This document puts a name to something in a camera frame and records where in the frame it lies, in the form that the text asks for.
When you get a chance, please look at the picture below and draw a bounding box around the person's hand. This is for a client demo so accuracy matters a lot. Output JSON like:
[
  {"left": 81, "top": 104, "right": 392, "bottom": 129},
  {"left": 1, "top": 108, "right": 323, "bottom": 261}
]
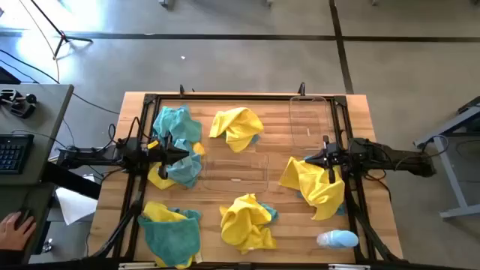
[{"left": 0, "top": 211, "right": 38, "bottom": 251}]

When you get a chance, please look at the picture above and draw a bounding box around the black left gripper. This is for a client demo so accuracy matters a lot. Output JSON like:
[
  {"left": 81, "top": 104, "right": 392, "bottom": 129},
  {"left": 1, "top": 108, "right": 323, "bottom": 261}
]
[{"left": 144, "top": 140, "right": 191, "bottom": 181}]

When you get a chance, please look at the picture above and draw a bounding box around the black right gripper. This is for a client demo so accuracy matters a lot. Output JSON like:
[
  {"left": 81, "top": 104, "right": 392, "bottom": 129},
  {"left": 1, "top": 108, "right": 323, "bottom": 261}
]
[{"left": 304, "top": 135, "right": 350, "bottom": 185}]

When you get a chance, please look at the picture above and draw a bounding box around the grey metal table frame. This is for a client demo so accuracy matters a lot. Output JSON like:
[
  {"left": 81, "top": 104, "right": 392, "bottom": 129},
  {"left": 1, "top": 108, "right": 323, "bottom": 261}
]
[{"left": 413, "top": 95, "right": 480, "bottom": 221}]

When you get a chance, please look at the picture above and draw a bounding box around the white and blue bottle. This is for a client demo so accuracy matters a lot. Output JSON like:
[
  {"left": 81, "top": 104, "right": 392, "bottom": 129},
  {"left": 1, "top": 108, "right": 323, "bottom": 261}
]
[{"left": 316, "top": 229, "right": 360, "bottom": 251}]

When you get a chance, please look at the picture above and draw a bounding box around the black keyboard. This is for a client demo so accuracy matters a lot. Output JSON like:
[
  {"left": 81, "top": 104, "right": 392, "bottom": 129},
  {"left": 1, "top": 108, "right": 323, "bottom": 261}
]
[{"left": 0, "top": 133, "right": 35, "bottom": 176}]

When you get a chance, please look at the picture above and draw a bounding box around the black aluminium table frame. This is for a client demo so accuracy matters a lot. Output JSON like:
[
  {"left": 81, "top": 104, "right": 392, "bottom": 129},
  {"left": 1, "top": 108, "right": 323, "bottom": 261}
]
[{"left": 84, "top": 91, "right": 404, "bottom": 266}]

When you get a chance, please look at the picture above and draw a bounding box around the white flat strip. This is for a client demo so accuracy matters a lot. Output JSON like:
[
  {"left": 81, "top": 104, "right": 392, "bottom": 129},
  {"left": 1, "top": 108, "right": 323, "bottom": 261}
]
[
  {"left": 328, "top": 263, "right": 371, "bottom": 270},
  {"left": 118, "top": 261, "right": 162, "bottom": 270}
]

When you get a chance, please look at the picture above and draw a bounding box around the black desk crossbar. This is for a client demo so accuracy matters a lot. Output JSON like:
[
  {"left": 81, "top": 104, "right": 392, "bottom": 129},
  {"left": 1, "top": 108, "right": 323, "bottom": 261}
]
[{"left": 40, "top": 160, "right": 103, "bottom": 200}]

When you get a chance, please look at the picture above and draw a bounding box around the yellow floor cable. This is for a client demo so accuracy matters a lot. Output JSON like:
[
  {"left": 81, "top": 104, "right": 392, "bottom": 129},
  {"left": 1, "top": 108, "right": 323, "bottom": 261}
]
[{"left": 18, "top": 0, "right": 61, "bottom": 83}]

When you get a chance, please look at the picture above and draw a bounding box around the black desk clamp tool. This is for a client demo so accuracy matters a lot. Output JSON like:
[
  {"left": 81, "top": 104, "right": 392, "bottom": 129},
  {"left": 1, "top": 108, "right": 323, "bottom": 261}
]
[{"left": 0, "top": 88, "right": 38, "bottom": 120}]

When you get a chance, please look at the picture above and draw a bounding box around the clear plastic basket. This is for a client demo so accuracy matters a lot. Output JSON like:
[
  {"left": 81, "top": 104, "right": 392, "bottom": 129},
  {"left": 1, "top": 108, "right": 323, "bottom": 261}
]
[
  {"left": 201, "top": 151, "right": 270, "bottom": 194},
  {"left": 288, "top": 95, "right": 334, "bottom": 161}
]

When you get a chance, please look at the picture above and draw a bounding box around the grey desk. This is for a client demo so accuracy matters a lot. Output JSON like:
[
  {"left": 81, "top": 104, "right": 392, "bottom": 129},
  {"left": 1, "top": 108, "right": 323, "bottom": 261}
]
[{"left": 0, "top": 84, "right": 75, "bottom": 263}]

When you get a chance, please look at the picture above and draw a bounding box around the black floor cable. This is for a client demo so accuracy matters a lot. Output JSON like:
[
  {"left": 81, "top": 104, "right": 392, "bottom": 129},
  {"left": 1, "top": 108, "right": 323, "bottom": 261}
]
[{"left": 0, "top": 48, "right": 121, "bottom": 116}]

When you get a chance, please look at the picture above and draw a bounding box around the black tripod stand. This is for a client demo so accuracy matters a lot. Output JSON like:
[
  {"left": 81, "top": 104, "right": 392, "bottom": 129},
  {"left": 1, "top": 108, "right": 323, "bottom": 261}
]
[{"left": 29, "top": 0, "right": 94, "bottom": 60}]

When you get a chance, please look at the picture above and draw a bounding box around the white paper sheet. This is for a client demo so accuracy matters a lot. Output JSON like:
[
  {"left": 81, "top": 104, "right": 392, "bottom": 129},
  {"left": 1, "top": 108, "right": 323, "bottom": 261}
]
[{"left": 55, "top": 175, "right": 99, "bottom": 226}]

